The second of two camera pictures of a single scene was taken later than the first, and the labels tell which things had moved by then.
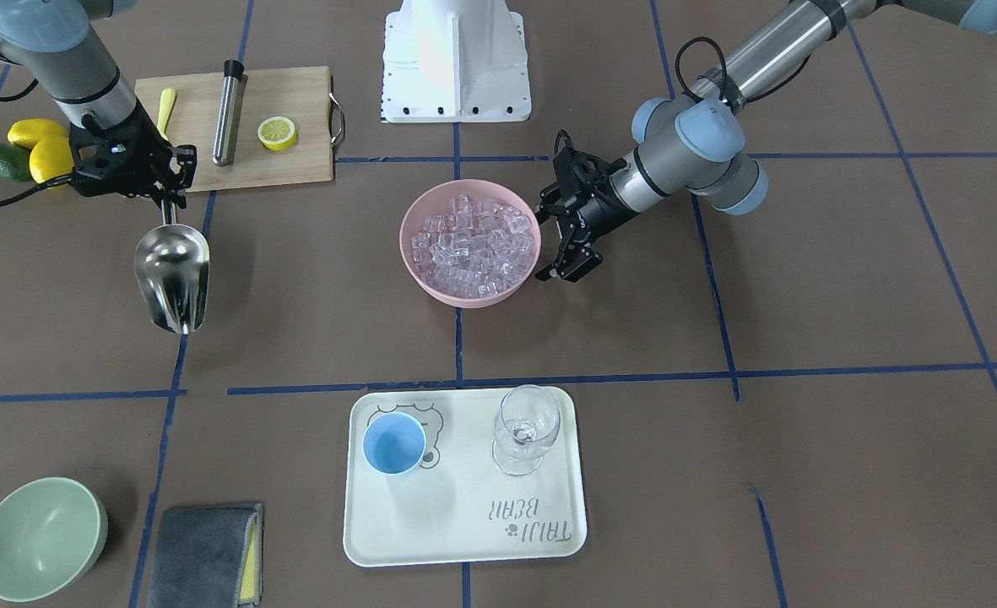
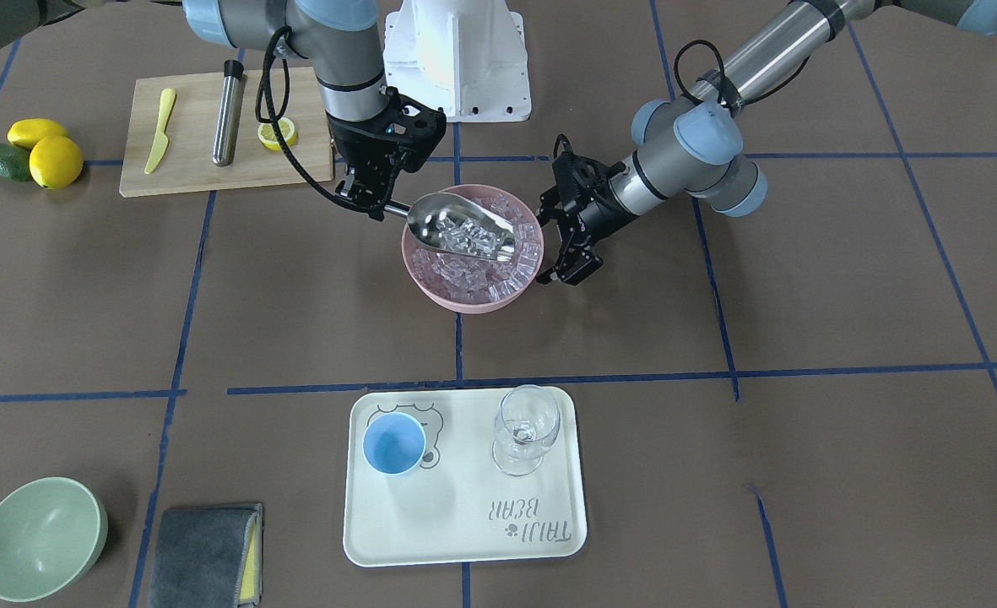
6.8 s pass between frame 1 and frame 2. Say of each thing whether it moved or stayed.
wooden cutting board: stayed
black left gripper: stayed
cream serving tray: stayed
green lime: stayed
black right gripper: moved
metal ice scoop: moved
